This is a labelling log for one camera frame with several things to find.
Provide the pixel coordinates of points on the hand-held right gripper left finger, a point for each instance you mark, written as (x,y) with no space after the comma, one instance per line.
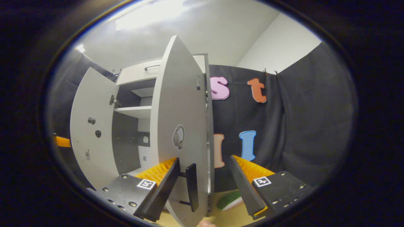
(161,192)

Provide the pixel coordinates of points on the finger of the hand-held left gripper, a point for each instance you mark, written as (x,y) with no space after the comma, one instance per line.
(63,142)

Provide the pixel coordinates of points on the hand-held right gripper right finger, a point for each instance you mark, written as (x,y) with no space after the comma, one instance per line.
(244,189)

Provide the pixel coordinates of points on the white cabinet door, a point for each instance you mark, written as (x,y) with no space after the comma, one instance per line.
(94,104)
(176,94)

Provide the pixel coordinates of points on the white and grey cabinet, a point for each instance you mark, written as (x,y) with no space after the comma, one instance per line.
(126,148)

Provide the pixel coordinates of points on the metal left door hinge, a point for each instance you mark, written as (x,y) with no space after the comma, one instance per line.
(114,101)

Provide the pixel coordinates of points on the white cabinet shelf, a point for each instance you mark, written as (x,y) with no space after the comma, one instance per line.
(135,111)

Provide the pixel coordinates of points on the watermelon slice toy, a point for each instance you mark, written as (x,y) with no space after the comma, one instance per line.
(230,200)

